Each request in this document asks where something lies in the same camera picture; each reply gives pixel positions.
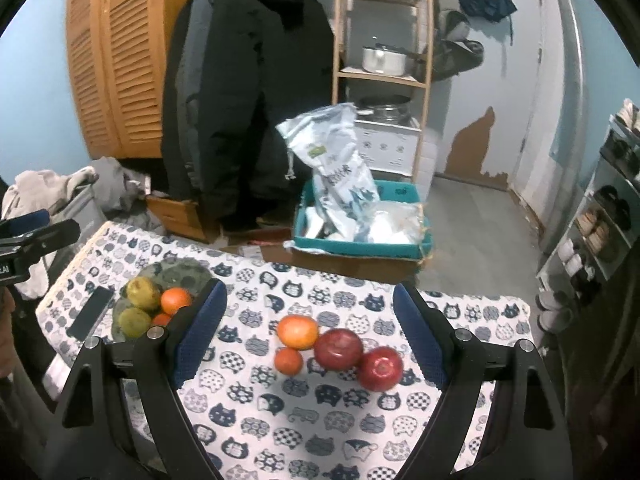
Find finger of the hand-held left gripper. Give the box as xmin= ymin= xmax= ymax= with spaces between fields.
xmin=0 ymin=219 xmax=81 ymax=260
xmin=0 ymin=209 xmax=52 ymax=235

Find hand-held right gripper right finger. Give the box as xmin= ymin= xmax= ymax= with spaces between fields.
xmin=392 ymin=282 xmax=576 ymax=480

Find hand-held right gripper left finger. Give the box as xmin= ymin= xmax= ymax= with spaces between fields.
xmin=52 ymin=279 xmax=229 ymax=480

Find large orange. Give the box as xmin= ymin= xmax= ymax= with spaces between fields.
xmin=160 ymin=287 xmax=193 ymax=316
xmin=276 ymin=315 xmax=320 ymax=351

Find red apple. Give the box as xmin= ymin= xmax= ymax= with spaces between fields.
xmin=314 ymin=329 xmax=364 ymax=372
xmin=356 ymin=346 xmax=405 ymax=392

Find green glass bowl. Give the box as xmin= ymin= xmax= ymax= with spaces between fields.
xmin=111 ymin=259 xmax=214 ymax=344

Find yellow pear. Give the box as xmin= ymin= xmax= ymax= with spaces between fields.
xmin=117 ymin=307 xmax=153 ymax=339

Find spotted yellow-green pear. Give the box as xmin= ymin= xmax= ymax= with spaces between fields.
xmin=125 ymin=277 xmax=162 ymax=311

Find grey fabric storage bag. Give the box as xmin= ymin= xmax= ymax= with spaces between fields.
xmin=50 ymin=187 xmax=109 ymax=261

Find grey garment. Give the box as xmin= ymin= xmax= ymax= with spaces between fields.
xmin=90 ymin=156 xmax=167 ymax=237

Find black smartphone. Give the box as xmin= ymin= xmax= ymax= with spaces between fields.
xmin=67 ymin=286 xmax=115 ymax=341

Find red print cardboard box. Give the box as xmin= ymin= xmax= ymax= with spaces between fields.
xmin=220 ymin=227 xmax=296 ymax=257

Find teal plastic basket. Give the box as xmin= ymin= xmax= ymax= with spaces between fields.
xmin=292 ymin=180 xmax=434 ymax=262

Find wooden drawer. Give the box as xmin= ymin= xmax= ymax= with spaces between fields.
xmin=146 ymin=195 xmax=221 ymax=244

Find clear plastic bag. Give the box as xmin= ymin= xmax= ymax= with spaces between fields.
xmin=357 ymin=202 xmax=426 ymax=245

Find cat print tablecloth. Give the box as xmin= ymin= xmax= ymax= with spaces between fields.
xmin=35 ymin=220 xmax=531 ymax=480

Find wooden louvered wardrobe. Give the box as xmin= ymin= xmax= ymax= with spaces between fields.
xmin=65 ymin=0 xmax=211 ymax=161

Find white rice bag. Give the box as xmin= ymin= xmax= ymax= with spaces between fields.
xmin=276 ymin=103 xmax=379 ymax=241

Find white patterned drawer box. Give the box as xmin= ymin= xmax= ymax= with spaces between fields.
xmin=352 ymin=117 xmax=424 ymax=177

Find grey jacket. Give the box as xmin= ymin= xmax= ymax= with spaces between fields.
xmin=180 ymin=0 xmax=216 ymax=191

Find shoe rack with shoes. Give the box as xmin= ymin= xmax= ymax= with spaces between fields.
xmin=540 ymin=97 xmax=640 ymax=335

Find steel steamer pot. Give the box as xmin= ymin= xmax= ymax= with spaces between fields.
xmin=357 ymin=94 xmax=412 ymax=123

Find black hooded coat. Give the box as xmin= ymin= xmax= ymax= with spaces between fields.
xmin=197 ymin=0 xmax=336 ymax=233

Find white shoe rack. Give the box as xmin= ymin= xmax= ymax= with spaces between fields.
xmin=537 ymin=115 xmax=640 ymax=322

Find grey door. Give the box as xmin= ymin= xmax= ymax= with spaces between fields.
xmin=445 ymin=0 xmax=547 ymax=188

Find grey metal pipe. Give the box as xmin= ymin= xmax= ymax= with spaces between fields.
xmin=540 ymin=0 xmax=589 ymax=257

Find grey hanging bag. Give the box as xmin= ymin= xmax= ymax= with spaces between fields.
xmin=430 ymin=10 xmax=485 ymax=81

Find wooden shelf rack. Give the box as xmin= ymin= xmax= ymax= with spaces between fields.
xmin=331 ymin=0 xmax=435 ymax=186

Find dark blue folded umbrella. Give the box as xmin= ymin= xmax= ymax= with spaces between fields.
xmin=457 ymin=0 xmax=519 ymax=44

